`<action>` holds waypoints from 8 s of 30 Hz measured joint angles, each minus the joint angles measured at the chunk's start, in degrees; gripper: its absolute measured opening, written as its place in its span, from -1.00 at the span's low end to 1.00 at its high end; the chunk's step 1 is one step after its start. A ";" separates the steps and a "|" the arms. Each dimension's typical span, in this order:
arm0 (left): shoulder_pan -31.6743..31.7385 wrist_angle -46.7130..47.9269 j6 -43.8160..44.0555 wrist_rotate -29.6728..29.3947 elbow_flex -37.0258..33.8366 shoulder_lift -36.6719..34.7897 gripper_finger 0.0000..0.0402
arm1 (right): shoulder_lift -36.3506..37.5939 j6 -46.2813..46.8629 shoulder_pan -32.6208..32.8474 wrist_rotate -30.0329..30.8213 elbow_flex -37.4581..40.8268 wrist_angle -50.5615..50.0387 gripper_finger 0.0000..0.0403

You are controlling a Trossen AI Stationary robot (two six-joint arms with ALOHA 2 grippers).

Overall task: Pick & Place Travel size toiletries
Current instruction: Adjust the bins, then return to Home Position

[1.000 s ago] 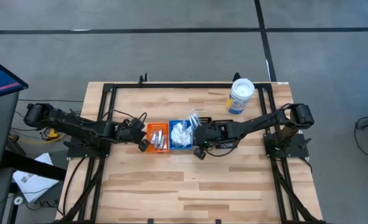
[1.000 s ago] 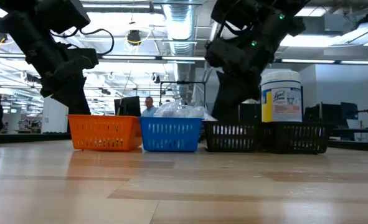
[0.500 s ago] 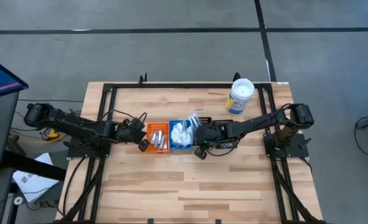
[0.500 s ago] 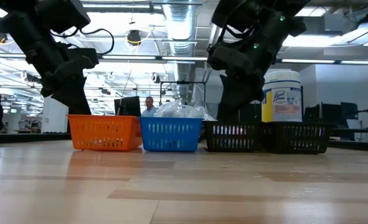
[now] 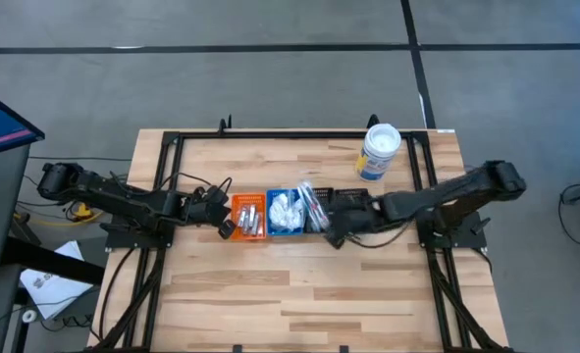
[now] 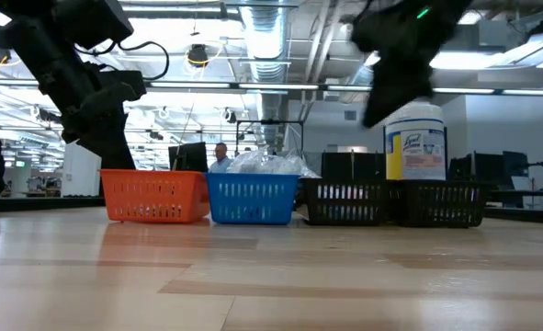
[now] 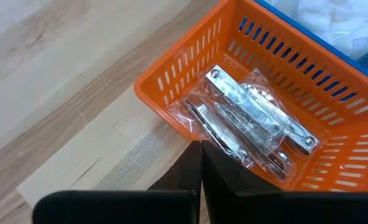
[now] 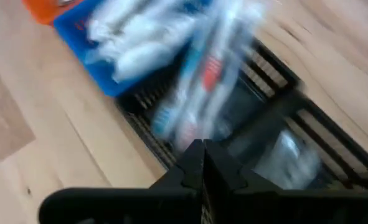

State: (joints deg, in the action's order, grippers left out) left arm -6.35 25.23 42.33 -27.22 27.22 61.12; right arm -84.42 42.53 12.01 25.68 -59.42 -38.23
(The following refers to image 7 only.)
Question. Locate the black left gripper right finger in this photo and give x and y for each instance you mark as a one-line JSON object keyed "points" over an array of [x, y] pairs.
{"points": [[280, 208]]}

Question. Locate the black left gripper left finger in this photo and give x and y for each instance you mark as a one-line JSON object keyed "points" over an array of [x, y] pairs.
{"points": [[124, 208]]}

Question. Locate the small bagged grey item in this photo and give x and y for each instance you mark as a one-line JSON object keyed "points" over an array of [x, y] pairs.
{"points": [[218, 130]]}

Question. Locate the blue plastic basket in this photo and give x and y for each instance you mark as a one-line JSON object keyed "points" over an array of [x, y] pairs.
{"points": [[327, 47]]}

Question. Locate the orange plastic basket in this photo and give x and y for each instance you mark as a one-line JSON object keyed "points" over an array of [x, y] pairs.
{"points": [[258, 15]]}

